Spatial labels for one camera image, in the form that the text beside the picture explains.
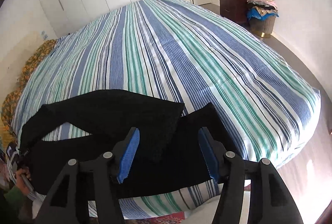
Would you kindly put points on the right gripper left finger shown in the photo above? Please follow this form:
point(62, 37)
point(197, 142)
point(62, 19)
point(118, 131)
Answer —
point(66, 202)

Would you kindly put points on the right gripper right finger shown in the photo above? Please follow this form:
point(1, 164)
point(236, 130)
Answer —
point(270, 199)

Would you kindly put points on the orange floral green blanket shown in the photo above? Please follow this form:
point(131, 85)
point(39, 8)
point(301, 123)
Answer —
point(11, 100)

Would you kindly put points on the black pants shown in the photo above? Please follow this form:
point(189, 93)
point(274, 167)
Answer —
point(168, 157)

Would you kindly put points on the pile of colourful clothes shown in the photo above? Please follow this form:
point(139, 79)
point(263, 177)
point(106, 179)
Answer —
point(261, 9)

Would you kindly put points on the striped blue green bedsheet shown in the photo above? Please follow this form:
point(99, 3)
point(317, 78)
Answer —
point(176, 51)

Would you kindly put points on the dark wooden dresser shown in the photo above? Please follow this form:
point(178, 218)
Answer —
point(234, 10)

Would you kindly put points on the person's left hand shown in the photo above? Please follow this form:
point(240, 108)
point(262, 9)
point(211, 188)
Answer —
point(20, 183)

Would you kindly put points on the red patterned rug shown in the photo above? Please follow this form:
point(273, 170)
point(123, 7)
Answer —
point(174, 218)

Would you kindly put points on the cream upholstered headboard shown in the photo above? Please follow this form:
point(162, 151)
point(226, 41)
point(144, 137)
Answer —
point(13, 62)

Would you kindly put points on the grey laundry basket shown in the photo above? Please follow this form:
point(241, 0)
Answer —
point(262, 28)

